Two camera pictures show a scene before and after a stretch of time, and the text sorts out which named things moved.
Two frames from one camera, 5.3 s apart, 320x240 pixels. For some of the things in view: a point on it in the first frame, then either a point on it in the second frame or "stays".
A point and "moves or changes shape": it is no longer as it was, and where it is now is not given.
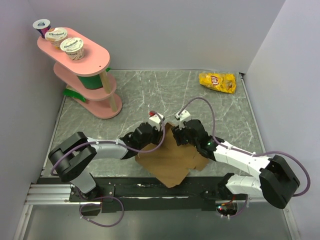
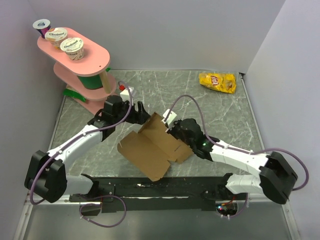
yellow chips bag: [223, 82] stays
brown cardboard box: [171, 163] moves or changes shape
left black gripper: [158, 135] -> [140, 117]
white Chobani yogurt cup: [74, 47] stays
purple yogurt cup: [42, 25] stays
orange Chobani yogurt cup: [57, 35] stays
